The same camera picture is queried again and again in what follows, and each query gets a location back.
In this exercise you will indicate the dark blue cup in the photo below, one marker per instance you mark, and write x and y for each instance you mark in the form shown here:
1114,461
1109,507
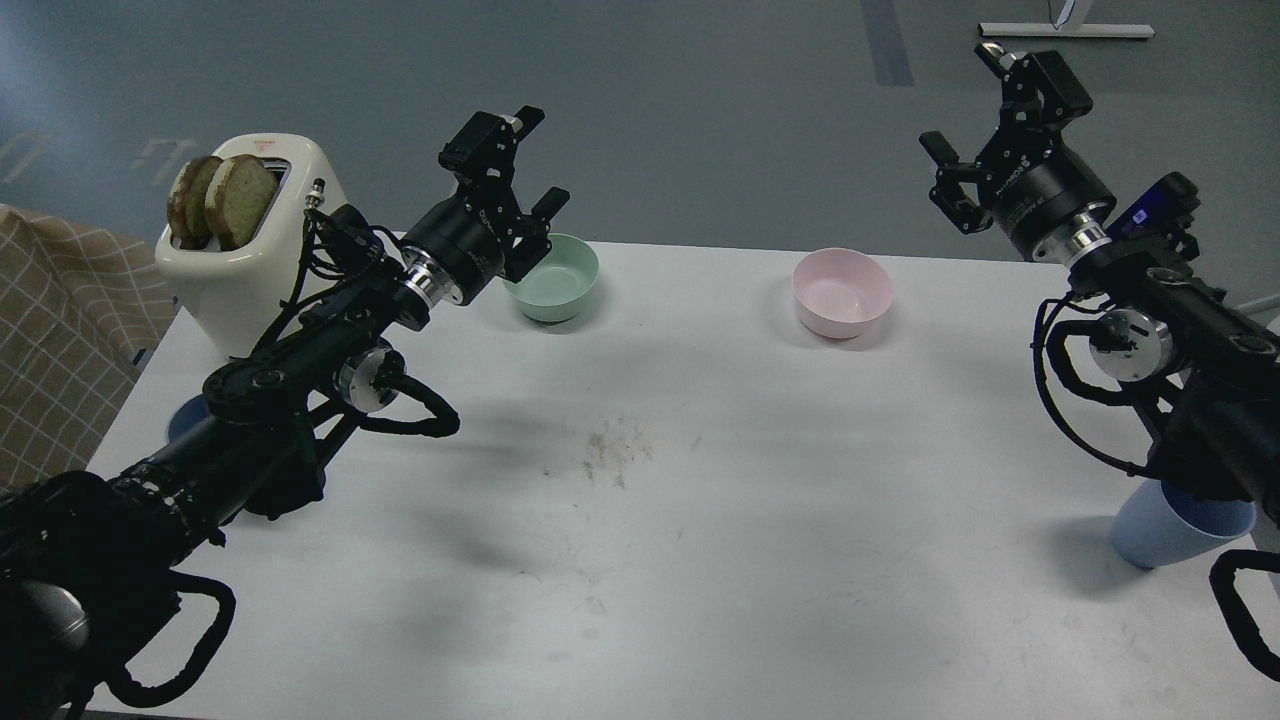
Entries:
188,416

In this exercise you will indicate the mint green bowl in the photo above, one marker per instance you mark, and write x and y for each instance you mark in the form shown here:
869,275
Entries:
561,286

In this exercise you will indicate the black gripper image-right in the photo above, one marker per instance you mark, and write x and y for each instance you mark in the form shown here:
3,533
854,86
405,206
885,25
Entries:
1026,180

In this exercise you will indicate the office chair caster leg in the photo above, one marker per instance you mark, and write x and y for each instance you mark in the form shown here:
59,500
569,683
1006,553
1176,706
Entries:
1263,311

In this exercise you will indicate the beige checkered cloth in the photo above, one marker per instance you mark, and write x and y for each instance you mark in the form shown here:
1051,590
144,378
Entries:
81,309

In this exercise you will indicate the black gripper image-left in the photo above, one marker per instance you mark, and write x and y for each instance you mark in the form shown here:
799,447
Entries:
480,232

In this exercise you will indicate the light blue cup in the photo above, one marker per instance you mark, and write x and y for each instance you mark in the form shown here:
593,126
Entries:
1161,524

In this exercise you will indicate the cream white toaster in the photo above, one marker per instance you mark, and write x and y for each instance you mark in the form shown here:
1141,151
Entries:
234,296

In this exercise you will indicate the left toast slice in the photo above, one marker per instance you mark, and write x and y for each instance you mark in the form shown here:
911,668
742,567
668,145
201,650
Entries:
185,207

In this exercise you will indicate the pink bowl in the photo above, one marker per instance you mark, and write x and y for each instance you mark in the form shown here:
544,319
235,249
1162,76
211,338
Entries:
840,294

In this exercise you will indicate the white desk leg base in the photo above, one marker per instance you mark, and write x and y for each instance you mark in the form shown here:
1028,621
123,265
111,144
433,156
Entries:
1140,32

